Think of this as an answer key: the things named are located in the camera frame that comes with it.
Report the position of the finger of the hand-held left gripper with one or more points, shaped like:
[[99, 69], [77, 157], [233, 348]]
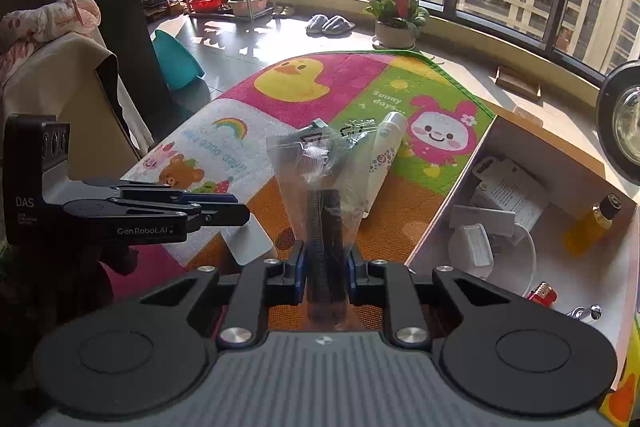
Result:
[[210, 199], [225, 215]]

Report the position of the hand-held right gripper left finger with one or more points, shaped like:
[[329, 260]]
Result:
[[299, 268]]

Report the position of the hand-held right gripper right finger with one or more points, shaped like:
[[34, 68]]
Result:
[[353, 268]]

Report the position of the clear plastic bag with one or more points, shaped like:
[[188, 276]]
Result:
[[295, 167]]

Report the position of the pale rounded plastic case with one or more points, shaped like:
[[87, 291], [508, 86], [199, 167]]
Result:
[[472, 245]]

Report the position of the brown cardboard box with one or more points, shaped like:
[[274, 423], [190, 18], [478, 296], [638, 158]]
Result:
[[555, 269]]

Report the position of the white cardboard box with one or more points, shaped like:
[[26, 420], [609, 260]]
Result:
[[247, 241]]

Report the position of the beige cloth cover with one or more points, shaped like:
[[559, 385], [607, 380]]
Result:
[[55, 77]]

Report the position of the white dotted tube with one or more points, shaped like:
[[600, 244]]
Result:
[[385, 157]]

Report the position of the white rectangular plug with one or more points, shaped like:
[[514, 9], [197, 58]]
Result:
[[480, 217]]

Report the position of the teal plastic stool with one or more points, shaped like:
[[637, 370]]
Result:
[[175, 62]]

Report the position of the white round dish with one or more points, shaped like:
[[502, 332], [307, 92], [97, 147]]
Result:
[[515, 264]]

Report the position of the pink printed blanket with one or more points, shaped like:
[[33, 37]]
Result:
[[45, 19]]

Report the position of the white printed packet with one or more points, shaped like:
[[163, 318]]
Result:
[[515, 194]]

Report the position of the red lighter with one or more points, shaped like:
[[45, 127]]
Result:
[[542, 294]]

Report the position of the red plastic basin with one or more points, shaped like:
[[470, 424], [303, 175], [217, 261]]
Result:
[[206, 3]]

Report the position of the pale plastic basin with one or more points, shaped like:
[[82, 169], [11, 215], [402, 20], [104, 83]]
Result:
[[250, 4]]

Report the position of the grey slipper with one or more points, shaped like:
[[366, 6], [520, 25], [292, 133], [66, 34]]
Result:
[[317, 24], [341, 27]]

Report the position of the colourful printed play mat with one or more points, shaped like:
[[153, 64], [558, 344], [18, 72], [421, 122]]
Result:
[[440, 82]]

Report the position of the silver metal clip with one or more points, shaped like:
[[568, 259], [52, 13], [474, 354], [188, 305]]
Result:
[[585, 313]]

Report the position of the yellow bottle black cap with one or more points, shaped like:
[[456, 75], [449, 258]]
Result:
[[587, 232]]

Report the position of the brown cardboard piece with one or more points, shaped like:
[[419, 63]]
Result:
[[517, 83]]

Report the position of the pink orchid in white pot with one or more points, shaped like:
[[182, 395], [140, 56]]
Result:
[[397, 4]]

